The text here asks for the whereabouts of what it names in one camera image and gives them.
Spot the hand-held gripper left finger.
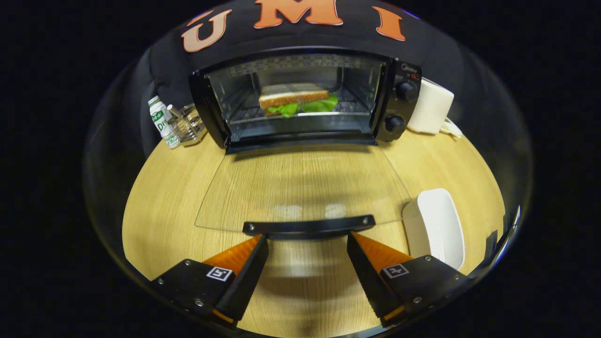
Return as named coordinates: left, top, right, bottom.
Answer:
left=150, top=234, right=270, bottom=329

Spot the white bottle green label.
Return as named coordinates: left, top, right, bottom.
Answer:
left=148, top=96, right=181, bottom=150

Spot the metal wire rack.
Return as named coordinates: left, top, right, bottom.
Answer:
left=168, top=103, right=208, bottom=147

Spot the black toaster oven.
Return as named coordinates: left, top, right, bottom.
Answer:
left=189, top=46, right=422, bottom=240

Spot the small white leaf-shaped dish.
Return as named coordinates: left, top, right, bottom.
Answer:
left=439, top=117, right=464, bottom=139

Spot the white ribbed tray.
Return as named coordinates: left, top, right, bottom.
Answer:
left=402, top=188, right=466, bottom=272

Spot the white bread toaster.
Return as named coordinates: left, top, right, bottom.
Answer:
left=407, top=77, right=455, bottom=135

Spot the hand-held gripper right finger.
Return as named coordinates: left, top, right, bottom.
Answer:
left=347, top=231, right=470, bottom=328

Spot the lettuce sandwich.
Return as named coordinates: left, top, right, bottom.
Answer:
left=258, top=83, right=339, bottom=119

